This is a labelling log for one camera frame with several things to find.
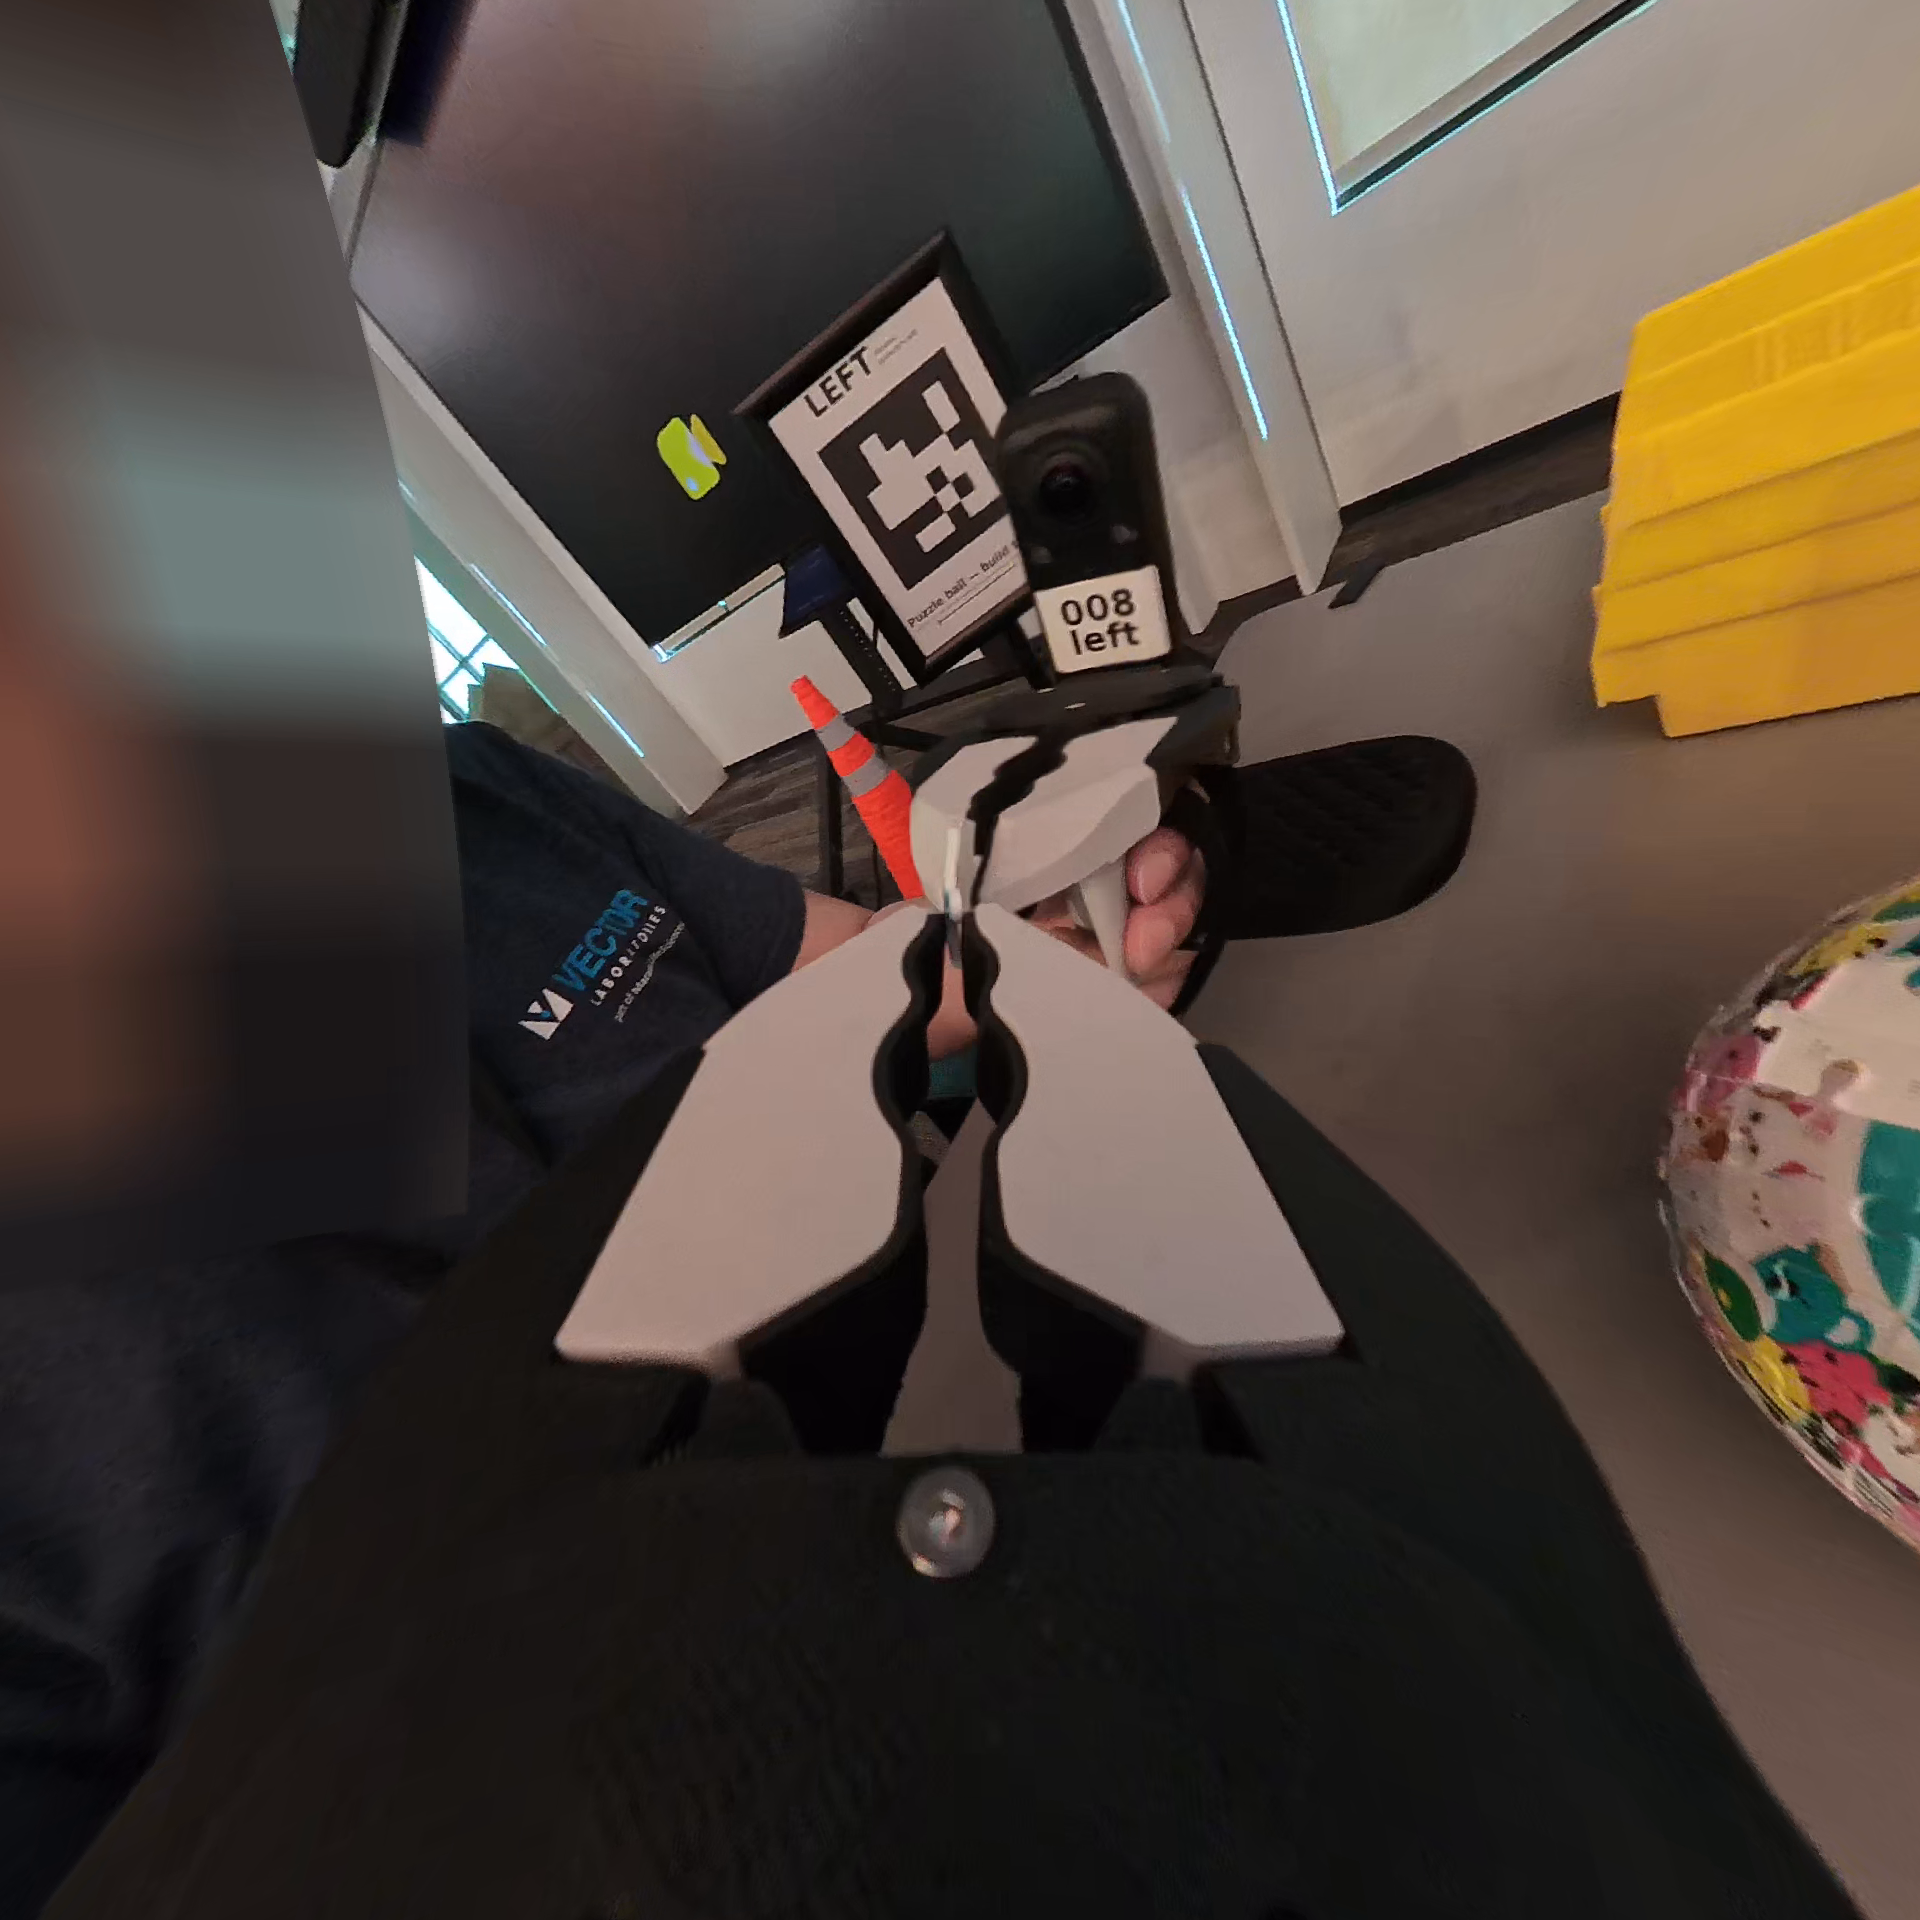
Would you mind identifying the person's dark blue shirt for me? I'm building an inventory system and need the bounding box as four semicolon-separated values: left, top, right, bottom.
0;720;812;1920

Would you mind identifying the person's left forearm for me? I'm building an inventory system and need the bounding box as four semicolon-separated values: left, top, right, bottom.
791;888;985;1059

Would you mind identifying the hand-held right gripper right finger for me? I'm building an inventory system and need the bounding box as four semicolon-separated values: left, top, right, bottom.
972;902;1347;1452

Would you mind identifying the colourful puzzle ball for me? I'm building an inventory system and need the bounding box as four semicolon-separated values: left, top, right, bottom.
1657;877;1920;1555

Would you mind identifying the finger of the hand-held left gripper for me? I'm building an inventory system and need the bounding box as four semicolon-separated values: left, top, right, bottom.
968;714;1192;915
905;732;1056;906

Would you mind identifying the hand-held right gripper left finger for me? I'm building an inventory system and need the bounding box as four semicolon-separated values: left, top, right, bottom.
551;902;954;1452

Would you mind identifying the white door with window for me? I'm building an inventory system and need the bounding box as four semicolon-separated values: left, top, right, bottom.
1185;0;1920;513

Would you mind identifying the yellow plastic bin stack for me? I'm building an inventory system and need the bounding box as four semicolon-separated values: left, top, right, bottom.
1592;188;1920;741

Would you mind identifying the large black wall screen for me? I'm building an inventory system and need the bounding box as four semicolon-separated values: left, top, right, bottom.
346;0;1174;656

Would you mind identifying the person's left hand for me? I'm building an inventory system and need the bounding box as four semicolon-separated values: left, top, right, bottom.
1120;830;1211;1013

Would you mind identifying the orange traffic cone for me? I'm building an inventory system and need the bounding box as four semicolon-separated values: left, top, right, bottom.
791;675;921;902

